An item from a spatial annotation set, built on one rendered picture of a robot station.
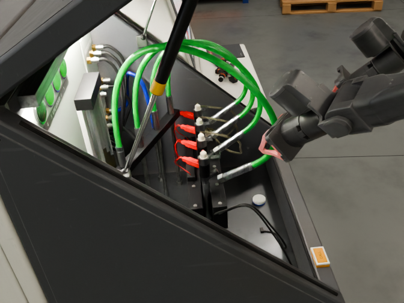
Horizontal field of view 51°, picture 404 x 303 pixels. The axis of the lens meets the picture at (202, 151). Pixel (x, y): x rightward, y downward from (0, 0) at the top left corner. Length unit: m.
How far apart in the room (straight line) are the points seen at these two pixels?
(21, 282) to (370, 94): 0.65
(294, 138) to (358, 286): 1.51
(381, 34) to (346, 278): 1.49
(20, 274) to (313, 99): 0.58
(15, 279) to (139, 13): 0.77
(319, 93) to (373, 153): 2.36
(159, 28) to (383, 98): 0.79
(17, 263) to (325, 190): 2.13
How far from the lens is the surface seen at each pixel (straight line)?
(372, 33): 0.95
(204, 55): 0.81
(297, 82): 0.70
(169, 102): 1.22
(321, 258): 1.01
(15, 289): 0.86
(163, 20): 1.26
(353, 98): 0.68
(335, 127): 0.68
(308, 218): 1.11
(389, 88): 0.63
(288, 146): 0.81
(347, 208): 2.59
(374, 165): 2.96
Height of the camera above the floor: 1.72
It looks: 35 degrees down
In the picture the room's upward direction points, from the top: 4 degrees counter-clockwise
